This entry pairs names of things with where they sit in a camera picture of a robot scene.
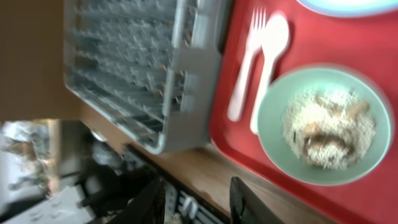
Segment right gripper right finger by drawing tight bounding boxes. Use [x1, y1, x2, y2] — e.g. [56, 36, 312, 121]
[229, 177, 284, 224]

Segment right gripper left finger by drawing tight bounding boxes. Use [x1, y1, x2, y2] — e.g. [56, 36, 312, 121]
[107, 178, 165, 224]

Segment green bowl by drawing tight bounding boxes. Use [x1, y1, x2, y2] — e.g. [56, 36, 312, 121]
[257, 65, 396, 186]

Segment rice food leftovers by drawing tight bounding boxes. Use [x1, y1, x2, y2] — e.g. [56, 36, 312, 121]
[282, 90, 376, 170]

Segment white plastic spoon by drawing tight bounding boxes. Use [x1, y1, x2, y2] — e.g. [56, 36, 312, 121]
[250, 11, 290, 134]

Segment white plastic fork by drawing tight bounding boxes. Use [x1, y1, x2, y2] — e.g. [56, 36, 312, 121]
[227, 7, 266, 122]

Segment grey dishwasher rack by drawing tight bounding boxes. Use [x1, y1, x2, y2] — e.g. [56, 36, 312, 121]
[63, 0, 233, 154]

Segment red plastic tray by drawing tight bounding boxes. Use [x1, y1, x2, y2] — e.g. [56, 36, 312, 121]
[210, 0, 397, 223]

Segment light blue plate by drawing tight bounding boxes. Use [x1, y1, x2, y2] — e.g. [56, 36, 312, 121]
[297, 0, 397, 17]

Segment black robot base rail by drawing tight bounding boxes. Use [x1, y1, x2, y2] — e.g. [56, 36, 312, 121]
[123, 144, 230, 224]

